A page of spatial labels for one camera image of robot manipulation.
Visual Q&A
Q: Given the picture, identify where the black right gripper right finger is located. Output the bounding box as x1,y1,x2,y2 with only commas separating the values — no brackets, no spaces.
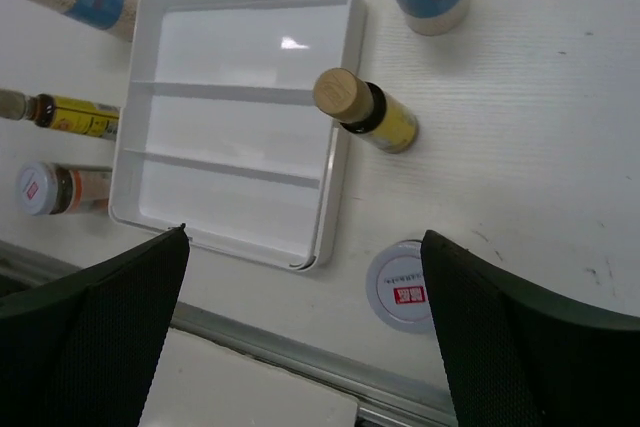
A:
421,230,639,426

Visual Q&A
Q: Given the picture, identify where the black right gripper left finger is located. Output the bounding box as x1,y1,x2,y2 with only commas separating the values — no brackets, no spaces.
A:
1,226,190,426

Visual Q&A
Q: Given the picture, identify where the white lid spice jar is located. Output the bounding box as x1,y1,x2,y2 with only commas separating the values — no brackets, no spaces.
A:
15,162,112,216
365,240,434,334

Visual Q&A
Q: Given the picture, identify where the wooden cap yellow bottle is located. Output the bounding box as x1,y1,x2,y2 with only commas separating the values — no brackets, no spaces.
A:
313,68,419,154
1,89,120,141

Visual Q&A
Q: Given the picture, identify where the white divided tray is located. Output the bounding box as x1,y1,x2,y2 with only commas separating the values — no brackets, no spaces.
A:
109,0,367,272

